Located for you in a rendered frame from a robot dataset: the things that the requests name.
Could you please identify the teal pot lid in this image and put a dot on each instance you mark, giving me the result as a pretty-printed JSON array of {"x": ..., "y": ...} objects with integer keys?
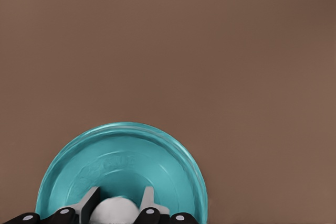
[{"x": 123, "y": 155}]

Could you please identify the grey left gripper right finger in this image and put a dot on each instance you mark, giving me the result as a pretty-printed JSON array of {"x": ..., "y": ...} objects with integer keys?
[{"x": 150, "y": 203}]

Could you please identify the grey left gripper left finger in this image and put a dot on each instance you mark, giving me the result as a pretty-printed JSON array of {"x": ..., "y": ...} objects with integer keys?
[{"x": 86, "y": 204}]

